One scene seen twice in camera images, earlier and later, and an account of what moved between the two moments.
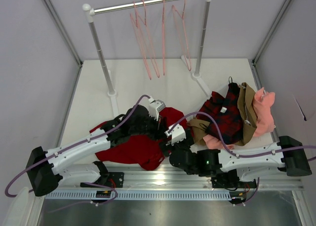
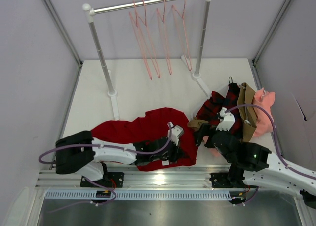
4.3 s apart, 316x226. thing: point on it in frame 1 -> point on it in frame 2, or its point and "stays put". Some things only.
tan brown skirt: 198,128 stays put
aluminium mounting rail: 158,179 stays put
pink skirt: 263,100 stays put
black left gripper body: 153,124 -> 176,152
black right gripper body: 167,145 -> 207,133
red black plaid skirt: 225,110 stays put
